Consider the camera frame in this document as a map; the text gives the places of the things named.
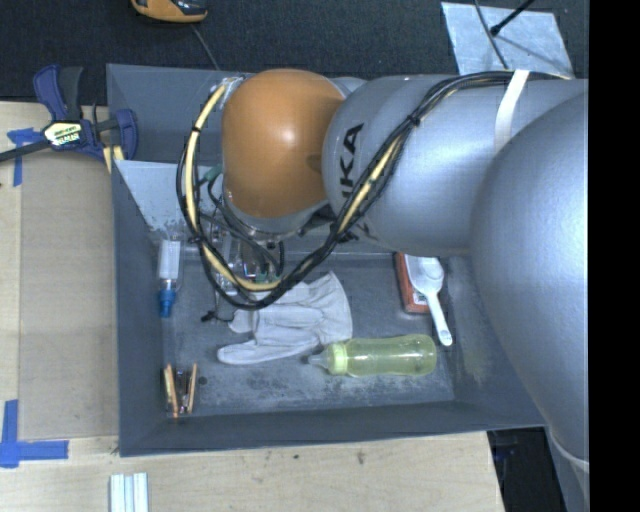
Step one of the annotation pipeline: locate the white tube with blue cap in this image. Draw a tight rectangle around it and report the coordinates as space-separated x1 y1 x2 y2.
157 238 182 319

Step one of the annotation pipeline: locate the orange flat box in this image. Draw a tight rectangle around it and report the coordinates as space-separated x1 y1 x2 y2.
393 251 431 315

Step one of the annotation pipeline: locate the yellow-green baby bottle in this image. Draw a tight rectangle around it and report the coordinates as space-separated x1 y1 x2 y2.
307 333 438 379

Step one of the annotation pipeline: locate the white work glove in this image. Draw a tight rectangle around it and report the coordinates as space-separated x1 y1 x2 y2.
216 270 354 366

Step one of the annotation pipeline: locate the white plastic scoop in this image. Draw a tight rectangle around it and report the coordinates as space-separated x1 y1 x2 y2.
404 254 454 348

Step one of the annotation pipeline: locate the grey metal bin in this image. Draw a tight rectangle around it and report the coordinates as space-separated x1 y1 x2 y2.
104 63 547 458

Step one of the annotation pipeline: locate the brown flat board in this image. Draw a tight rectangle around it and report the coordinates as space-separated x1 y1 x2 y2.
18 107 121 442

